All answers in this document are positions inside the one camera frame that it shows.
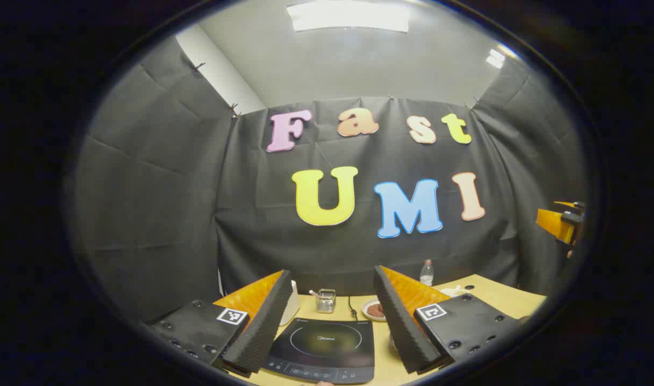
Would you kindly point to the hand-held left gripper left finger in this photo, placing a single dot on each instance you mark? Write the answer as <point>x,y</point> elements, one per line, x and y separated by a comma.
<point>262,327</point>

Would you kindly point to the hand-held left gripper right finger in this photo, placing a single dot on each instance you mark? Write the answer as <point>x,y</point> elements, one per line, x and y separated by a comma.
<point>402,327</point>

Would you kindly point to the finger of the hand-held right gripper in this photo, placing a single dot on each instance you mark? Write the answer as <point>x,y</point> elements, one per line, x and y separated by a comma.
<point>571,205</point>
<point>552,225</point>

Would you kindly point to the black induction cooktop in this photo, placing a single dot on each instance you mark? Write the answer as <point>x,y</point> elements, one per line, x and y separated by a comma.
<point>326,343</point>

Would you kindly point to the brown meat patty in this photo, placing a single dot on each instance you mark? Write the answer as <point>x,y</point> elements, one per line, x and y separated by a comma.
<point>376,310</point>

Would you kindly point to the white toaster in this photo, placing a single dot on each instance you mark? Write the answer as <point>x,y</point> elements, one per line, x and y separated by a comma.
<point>291,308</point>

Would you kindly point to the white round plate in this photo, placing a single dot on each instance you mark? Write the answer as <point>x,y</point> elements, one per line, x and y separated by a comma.
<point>365,311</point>

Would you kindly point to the plastic water bottle red label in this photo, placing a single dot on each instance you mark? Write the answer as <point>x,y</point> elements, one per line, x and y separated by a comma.
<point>426,274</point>

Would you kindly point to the white divided dish with beans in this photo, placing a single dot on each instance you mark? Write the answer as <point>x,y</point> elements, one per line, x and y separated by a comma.
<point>451,292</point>

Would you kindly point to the small ceiling light panel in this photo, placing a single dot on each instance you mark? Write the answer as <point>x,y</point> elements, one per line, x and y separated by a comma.
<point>495,58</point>

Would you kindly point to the large ceiling light panel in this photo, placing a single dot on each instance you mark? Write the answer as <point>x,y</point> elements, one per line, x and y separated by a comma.
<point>348,16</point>

